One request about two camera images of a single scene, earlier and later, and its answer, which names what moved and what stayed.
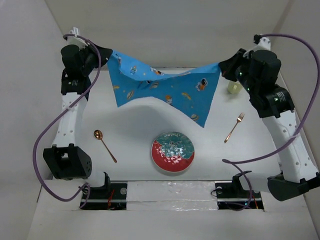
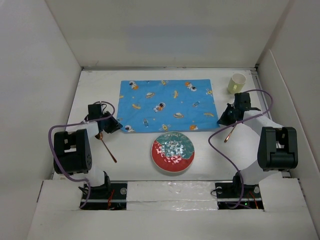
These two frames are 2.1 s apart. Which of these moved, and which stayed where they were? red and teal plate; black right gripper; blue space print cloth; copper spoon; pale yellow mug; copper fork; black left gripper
Moved: black right gripper; black left gripper; blue space print cloth
Stayed: copper spoon; copper fork; pale yellow mug; red and teal plate
